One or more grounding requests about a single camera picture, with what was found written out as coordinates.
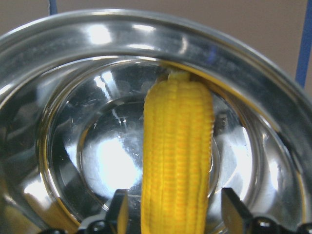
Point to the yellow toy corn cob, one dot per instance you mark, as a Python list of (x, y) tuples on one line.
[(178, 129)]

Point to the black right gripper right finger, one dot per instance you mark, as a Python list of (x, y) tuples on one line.
[(236, 216)]

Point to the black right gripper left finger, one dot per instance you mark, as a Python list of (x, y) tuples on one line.
[(118, 213)]

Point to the pale green electric pot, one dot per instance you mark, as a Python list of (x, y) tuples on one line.
[(72, 88)]

